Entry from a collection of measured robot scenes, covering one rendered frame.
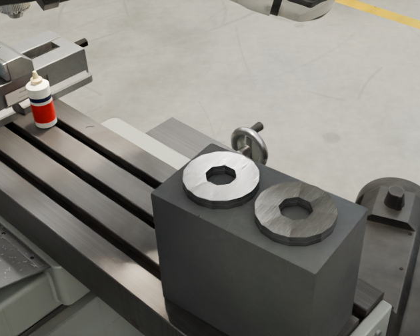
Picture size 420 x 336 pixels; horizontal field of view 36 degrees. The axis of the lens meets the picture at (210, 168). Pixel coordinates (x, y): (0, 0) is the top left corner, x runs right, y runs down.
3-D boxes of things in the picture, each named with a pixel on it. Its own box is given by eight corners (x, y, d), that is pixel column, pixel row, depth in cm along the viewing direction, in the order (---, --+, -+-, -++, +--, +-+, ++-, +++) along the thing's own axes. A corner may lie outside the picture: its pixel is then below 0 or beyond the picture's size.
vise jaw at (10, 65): (0, 49, 128) (-5, 31, 125) (35, 71, 121) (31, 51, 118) (-27, 61, 125) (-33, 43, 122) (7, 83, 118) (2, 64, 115)
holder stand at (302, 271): (215, 244, 94) (211, 133, 81) (353, 314, 83) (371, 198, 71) (162, 297, 87) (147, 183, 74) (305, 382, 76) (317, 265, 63)
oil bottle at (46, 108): (49, 114, 122) (37, 63, 115) (61, 122, 120) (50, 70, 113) (31, 123, 120) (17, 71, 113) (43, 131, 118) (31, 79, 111)
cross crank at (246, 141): (243, 149, 170) (243, 112, 163) (278, 168, 164) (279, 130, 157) (201, 179, 162) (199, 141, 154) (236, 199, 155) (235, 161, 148)
